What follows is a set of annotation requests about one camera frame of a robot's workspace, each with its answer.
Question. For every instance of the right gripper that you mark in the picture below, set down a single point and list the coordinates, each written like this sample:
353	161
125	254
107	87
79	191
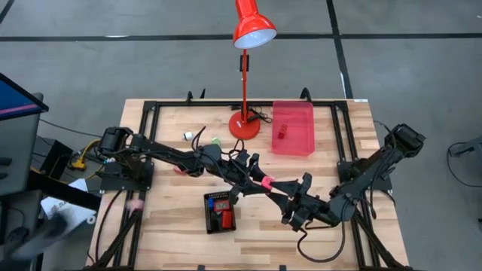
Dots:
310	211

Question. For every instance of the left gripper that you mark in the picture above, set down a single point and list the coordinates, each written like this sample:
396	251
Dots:
237	173

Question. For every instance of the red and white digital timer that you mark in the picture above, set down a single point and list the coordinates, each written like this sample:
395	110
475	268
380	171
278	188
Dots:
222	205

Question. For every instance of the red block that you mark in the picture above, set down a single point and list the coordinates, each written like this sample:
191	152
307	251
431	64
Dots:
227	219

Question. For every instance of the blue digital timer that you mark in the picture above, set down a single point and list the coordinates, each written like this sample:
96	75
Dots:
210	203

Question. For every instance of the dark red digital timer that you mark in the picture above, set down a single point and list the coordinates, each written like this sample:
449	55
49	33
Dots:
282	131

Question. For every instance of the small green sharpener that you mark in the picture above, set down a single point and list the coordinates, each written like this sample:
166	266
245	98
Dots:
216	140

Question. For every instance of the black mesh basket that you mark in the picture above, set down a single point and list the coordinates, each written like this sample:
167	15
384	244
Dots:
216	230

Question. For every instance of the red rounded box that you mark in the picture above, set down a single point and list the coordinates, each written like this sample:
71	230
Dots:
177	171

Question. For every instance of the white small cube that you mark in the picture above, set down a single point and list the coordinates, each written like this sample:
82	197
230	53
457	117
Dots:
188	136

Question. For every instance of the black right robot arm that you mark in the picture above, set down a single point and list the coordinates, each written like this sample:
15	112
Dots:
369	173

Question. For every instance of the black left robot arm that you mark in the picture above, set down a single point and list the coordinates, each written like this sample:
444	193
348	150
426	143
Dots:
165	154

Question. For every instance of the red translucent plastic tray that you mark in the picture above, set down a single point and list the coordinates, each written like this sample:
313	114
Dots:
299	143

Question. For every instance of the red desk lamp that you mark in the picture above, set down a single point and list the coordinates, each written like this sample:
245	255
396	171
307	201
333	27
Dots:
244	128

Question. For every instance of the yellow connector plug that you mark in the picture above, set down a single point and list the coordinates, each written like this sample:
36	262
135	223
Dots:
79	163

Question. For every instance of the white printed paper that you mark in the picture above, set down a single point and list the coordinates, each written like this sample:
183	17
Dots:
79	214

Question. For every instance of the black bar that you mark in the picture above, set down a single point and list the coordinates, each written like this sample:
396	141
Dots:
64	192

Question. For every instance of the black box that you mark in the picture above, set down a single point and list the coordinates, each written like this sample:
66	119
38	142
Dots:
56	158

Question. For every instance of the monitor with blue screen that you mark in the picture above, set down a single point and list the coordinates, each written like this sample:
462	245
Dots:
17	99

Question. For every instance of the black aluminium table frame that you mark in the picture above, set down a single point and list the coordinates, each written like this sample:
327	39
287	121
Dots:
211	103

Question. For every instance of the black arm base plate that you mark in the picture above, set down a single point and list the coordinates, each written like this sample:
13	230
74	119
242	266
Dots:
113	184
382	184

